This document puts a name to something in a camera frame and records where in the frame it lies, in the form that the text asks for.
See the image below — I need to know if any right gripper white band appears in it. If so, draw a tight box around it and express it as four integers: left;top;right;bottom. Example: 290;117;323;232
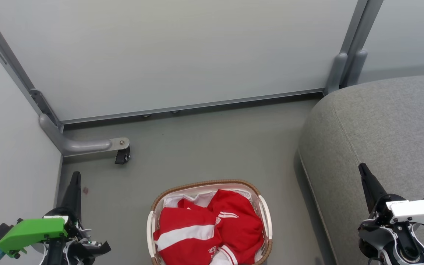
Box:
358;163;424;236

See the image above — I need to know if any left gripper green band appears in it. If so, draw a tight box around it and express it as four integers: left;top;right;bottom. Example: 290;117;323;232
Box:
0;171;112;262

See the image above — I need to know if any red and white jersey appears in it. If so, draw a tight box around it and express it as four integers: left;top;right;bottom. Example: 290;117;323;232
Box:
153;189;265;265

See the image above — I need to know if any grey fabric sofa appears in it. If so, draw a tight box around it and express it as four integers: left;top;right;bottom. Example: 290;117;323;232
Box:
295;73;424;265

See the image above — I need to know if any black caster wheel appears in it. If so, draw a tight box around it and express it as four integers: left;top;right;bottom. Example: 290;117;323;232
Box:
114;146;131;165

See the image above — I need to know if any white laundry basket brown rim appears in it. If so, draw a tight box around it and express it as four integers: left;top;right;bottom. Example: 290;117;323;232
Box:
146;179;273;265

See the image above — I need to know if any white garment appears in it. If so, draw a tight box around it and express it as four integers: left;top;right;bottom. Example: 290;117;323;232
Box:
163;188;253;211

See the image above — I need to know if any grey partition foot with bracket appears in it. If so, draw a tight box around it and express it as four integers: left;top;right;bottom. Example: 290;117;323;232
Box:
39;113;131;157

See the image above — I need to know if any grey double partition post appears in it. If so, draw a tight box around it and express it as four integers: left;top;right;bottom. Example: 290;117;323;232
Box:
324;0;385;95

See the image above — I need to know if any grey slanted partition post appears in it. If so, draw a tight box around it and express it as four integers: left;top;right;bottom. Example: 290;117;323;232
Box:
0;7;64;132

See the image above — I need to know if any grey partition bottom rail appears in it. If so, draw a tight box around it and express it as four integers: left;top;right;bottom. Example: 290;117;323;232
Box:
59;88;325;124

